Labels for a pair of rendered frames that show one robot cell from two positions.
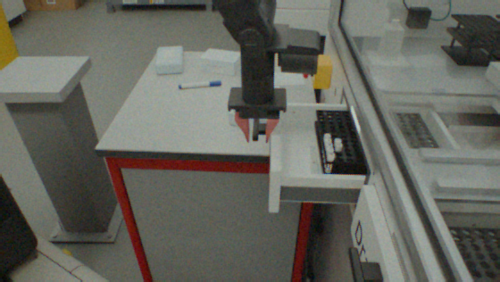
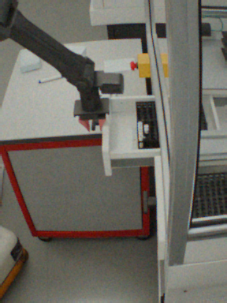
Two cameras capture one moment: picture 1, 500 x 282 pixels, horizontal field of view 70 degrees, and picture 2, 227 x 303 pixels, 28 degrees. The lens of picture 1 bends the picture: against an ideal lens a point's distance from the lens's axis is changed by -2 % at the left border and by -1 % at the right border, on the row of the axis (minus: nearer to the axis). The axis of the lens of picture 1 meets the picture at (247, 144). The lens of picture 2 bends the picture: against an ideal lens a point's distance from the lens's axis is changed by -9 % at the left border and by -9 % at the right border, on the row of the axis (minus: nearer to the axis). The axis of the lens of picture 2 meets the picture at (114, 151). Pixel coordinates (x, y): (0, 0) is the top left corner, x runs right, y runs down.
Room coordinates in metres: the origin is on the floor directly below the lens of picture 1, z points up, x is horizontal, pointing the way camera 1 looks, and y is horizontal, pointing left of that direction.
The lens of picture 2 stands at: (-0.49, -0.09, 1.89)
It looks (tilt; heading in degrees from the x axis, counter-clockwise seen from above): 46 degrees down; 1
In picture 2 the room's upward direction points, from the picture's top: 6 degrees counter-clockwise
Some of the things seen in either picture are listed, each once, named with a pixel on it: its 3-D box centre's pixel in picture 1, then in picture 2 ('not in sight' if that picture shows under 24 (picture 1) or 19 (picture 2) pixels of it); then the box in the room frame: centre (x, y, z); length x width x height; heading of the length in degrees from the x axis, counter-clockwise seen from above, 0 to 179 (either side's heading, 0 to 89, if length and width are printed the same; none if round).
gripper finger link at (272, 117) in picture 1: (259, 120); (94, 118); (0.56, -0.02, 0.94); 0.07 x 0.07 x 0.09; 86
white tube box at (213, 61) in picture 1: (221, 62); (69, 54); (1.17, 0.09, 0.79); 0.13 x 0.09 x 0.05; 72
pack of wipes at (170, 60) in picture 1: (170, 59); (30, 58); (1.20, 0.28, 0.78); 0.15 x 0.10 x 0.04; 7
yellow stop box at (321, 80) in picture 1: (320, 71); (143, 65); (0.91, -0.20, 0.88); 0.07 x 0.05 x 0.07; 177
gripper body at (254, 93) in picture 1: (257, 87); (90, 100); (0.56, -0.02, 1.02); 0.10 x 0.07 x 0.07; 86
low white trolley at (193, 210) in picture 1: (226, 179); (82, 147); (1.00, 0.08, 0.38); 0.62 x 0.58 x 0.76; 177
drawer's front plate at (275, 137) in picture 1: (274, 142); (107, 128); (0.59, -0.06, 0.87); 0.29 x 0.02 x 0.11; 177
